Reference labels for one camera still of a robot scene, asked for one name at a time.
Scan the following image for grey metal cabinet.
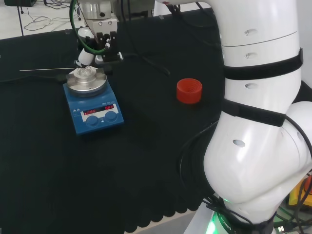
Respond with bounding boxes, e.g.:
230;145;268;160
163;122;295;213
114;0;155;21

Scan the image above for yellow stop button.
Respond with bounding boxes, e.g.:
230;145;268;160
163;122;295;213
289;170;312;208

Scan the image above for black heater power cable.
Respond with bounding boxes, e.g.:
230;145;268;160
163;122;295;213
0;74;59;83

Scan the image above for black bench cloth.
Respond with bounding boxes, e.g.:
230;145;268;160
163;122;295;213
0;5;226;234

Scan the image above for heater with blue base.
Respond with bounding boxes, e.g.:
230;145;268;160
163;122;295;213
56;65;125;137

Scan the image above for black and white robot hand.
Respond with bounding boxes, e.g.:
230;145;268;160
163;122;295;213
73;19;124;68

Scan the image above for tangled floor cables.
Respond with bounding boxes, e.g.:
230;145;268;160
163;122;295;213
20;0;82;32

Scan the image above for green cable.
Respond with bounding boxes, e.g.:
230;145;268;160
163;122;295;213
69;0;108;55

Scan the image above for thin glass rod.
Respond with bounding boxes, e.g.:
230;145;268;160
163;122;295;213
19;68;75;73

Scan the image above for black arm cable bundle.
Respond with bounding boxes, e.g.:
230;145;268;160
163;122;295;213
178;121;253;229

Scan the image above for black box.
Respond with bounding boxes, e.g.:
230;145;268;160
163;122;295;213
3;0;37;7

